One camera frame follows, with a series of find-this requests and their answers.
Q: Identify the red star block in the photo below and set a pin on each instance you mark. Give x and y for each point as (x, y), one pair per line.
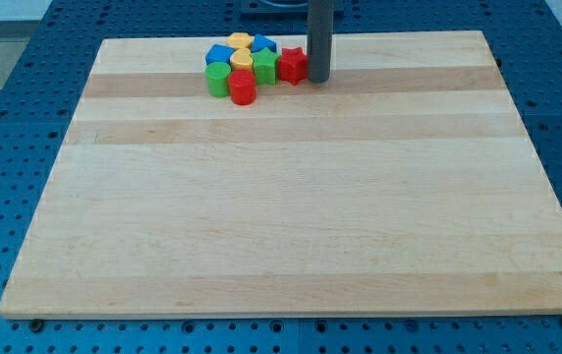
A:
(292, 66)

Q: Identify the green star block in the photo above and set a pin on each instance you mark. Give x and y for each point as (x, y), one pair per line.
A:
(265, 66)

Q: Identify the red cylinder block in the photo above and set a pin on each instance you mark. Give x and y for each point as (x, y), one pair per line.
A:
(242, 87)

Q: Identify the green cylinder block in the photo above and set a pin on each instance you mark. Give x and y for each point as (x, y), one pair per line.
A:
(216, 74)

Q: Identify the yellow heart block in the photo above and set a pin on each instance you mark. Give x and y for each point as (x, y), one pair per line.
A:
(241, 59)

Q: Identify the light wooden board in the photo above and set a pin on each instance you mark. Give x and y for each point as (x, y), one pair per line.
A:
(407, 185)

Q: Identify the blue pentagon block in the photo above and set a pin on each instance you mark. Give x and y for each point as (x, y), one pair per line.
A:
(261, 41)

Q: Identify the blue cube block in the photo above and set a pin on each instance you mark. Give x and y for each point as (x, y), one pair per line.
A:
(218, 53)

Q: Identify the yellow hexagon block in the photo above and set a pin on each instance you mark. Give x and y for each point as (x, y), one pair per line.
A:
(239, 40)

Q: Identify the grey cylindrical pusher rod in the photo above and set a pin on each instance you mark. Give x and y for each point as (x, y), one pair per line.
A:
(319, 39)

